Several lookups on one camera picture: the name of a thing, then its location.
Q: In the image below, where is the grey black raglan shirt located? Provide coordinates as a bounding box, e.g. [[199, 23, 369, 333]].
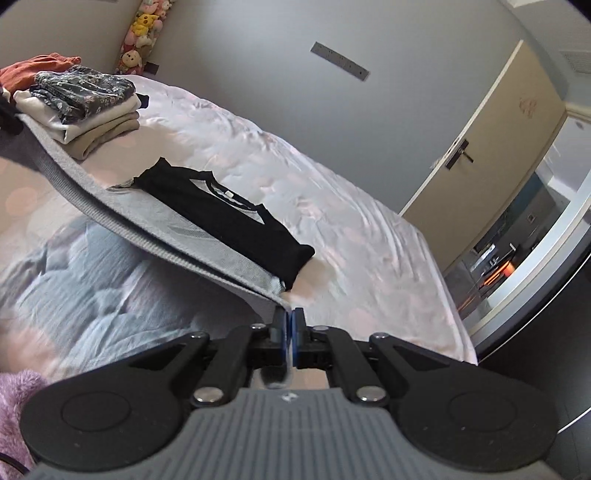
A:
[[0, 112, 317, 388]]

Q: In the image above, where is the black sliding wardrobe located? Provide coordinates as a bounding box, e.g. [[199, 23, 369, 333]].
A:
[[482, 259, 590, 434]]

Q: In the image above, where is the orange folded sweater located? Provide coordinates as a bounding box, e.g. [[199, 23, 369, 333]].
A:
[[1, 53, 81, 93]]

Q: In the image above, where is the black wall socket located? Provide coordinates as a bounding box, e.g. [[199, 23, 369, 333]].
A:
[[143, 62, 159, 75]]

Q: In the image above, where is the stack of folded clothes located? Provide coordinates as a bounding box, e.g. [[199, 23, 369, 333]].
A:
[[13, 90, 142, 161]]

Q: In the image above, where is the pink dotted bed sheet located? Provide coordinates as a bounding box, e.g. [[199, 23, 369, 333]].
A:
[[1, 77, 476, 381]]

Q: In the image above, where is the orange chair in hallway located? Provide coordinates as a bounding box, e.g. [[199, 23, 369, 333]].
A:
[[479, 260, 515, 289]]

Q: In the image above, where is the plush toy column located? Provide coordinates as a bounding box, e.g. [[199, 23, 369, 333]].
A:
[[114, 0, 174, 75]]

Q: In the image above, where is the dark floral folded garment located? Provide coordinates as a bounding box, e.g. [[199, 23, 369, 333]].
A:
[[29, 65, 135, 125]]

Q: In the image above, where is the beige bedroom door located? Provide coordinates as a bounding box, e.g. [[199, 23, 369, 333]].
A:
[[401, 41, 567, 271]]

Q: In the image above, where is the grey wall switch panel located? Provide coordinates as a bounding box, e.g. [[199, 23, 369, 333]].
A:
[[311, 42, 370, 81]]

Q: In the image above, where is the black door handle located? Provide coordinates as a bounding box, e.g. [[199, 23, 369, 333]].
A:
[[445, 139, 475, 170]]

